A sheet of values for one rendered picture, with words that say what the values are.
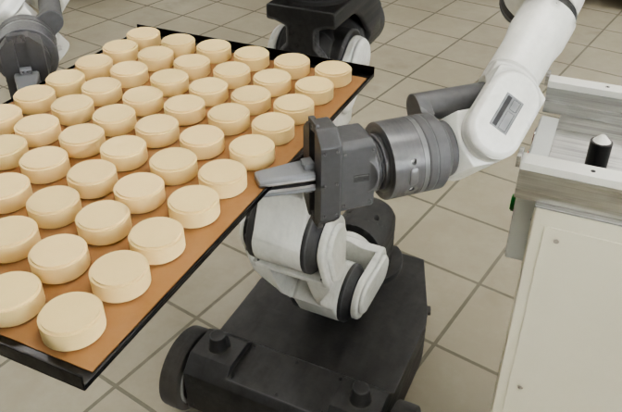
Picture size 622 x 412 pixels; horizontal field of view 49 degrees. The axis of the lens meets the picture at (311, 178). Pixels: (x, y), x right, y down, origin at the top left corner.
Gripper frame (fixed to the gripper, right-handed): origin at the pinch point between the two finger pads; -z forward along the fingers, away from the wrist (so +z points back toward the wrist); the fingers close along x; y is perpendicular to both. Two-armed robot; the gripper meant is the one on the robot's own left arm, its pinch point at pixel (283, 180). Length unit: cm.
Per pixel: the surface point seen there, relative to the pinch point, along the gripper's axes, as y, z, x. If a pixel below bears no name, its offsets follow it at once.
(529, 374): -2, 42, -49
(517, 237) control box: -10.2, 40.9, -25.9
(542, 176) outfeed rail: -6.0, 39.5, -11.9
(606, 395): 6, 51, -48
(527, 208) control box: -9.8, 41.2, -20.3
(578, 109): -25, 61, -15
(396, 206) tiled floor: -118, 78, -100
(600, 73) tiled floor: -186, 222, -99
